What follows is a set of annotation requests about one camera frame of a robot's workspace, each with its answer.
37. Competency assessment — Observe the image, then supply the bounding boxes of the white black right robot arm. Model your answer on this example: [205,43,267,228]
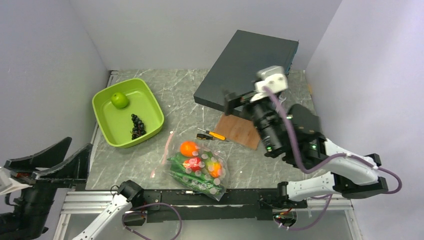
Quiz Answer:
[223,91,389,208]

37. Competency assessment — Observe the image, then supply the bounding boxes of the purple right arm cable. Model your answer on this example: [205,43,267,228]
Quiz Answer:
[263,86,403,232]

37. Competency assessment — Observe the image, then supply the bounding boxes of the black toy grapes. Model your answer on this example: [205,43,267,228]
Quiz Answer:
[131,114,147,140]

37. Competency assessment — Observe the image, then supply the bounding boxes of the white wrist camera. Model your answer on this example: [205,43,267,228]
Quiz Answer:
[0,167,33,196]
[250,65,289,103]

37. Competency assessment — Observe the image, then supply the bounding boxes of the orange toy fruit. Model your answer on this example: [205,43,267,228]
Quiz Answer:
[179,141,199,158]

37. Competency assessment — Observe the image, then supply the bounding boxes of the red toy pepper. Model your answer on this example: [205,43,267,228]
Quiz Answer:
[183,157,202,172]

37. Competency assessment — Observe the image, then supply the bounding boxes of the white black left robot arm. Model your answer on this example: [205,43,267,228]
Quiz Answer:
[0,137,100,240]

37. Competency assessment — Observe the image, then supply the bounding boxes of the orange black screwdriver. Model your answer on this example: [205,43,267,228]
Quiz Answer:
[197,128,227,140]

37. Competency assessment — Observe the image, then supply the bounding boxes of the white green toy bok choy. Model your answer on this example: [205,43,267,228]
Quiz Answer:
[166,153,213,183]

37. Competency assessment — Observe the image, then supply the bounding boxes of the green toy cucumber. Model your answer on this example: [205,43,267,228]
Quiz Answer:
[169,171,226,196]

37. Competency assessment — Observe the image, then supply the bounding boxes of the brown wooden board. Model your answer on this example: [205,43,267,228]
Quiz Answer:
[214,114,260,150]

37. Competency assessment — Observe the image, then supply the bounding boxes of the lime green plastic basket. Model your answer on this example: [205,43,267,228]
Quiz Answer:
[92,78,165,148]

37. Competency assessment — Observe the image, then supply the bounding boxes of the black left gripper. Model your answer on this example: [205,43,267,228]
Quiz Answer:
[5,136,93,240]

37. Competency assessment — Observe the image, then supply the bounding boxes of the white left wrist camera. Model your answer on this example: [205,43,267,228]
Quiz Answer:
[0,167,33,196]

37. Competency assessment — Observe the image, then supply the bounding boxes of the green toy apple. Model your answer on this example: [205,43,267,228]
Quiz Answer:
[110,92,130,109]

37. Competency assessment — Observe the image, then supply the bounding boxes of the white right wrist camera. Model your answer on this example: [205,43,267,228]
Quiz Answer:
[250,65,289,103]

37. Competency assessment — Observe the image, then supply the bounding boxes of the aluminium frame rail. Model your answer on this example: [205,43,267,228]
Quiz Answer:
[53,190,362,240]

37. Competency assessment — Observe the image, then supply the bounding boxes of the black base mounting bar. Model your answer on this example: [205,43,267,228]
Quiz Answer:
[144,188,308,223]

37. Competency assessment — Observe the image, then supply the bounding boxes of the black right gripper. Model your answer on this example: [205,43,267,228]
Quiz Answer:
[222,84,285,155]

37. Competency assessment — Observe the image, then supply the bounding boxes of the clear pink zip top bag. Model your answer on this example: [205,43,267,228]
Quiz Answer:
[150,131,230,201]

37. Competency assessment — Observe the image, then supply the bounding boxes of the dark rack server box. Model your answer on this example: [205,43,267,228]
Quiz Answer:
[193,30,299,112]

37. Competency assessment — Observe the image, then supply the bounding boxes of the orange green toy mango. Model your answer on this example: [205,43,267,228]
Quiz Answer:
[205,161,224,178]

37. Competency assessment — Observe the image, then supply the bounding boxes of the black yellow stubby screwdriver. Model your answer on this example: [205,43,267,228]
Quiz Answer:
[196,133,229,142]

